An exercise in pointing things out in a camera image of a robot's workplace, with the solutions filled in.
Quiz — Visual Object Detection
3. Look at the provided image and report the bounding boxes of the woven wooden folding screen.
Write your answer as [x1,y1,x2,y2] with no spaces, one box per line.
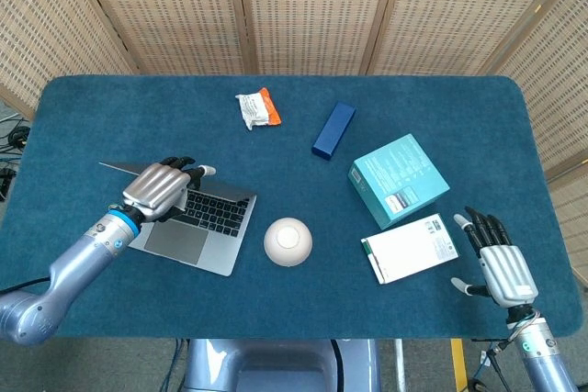
[0,0,588,283]

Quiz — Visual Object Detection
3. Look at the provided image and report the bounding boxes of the cables under table edge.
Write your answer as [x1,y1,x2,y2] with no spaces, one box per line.
[470,337,512,392]

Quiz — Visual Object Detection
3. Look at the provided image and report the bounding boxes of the flat white box green edge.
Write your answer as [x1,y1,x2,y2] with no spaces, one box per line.
[360,213,460,286]

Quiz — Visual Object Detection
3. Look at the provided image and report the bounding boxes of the teal cardboard box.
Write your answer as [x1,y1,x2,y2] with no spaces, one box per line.
[347,133,451,231]

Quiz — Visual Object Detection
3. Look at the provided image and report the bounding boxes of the orange white snack packet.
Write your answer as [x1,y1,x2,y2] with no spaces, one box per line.
[234,86,282,131]

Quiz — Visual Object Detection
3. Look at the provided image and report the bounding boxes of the navy blue oblong box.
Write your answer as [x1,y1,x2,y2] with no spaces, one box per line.
[311,101,357,163]

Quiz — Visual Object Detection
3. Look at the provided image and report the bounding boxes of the black floor cables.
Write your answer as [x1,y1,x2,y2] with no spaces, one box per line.
[0,118,31,200]

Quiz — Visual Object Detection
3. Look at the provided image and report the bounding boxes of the grey laptop computer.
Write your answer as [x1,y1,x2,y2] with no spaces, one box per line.
[98,161,258,278]

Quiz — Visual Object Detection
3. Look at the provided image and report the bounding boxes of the grey-blue robot torso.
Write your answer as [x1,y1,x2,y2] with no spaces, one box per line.
[183,339,382,392]

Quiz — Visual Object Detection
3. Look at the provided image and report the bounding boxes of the blue table cloth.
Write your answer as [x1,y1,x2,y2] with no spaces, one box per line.
[0,74,584,342]

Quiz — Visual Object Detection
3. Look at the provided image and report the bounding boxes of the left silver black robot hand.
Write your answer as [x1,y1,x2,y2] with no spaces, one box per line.
[121,156,217,223]

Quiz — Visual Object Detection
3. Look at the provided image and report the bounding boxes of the white upturned bowl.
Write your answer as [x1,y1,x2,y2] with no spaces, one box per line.
[263,217,314,268]

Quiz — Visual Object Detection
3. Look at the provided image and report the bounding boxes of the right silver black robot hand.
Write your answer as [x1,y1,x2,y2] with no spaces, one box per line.
[449,206,539,308]

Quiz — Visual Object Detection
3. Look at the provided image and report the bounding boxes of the blue hanging cable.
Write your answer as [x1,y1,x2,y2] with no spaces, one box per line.
[165,339,186,392]

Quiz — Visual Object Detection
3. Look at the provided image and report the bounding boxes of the yellow floor tape strip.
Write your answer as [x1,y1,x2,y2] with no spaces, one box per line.
[449,339,469,392]

